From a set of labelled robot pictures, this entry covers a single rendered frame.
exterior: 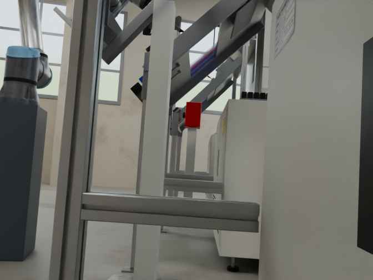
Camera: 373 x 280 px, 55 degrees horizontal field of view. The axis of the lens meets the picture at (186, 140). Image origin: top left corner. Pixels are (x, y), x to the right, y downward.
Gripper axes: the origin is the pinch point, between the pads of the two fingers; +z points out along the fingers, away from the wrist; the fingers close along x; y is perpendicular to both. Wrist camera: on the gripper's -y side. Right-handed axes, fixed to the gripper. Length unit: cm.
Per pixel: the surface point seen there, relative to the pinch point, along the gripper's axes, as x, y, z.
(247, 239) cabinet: -39, -41, 70
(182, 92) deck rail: 38.3, -29.0, 9.4
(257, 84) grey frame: 50, -3, 40
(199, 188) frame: -41, -35, 46
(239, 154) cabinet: -31, -20, 50
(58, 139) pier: 244, -222, -124
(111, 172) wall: 282, -235, -50
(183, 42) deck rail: -23.5, 0.0, 9.3
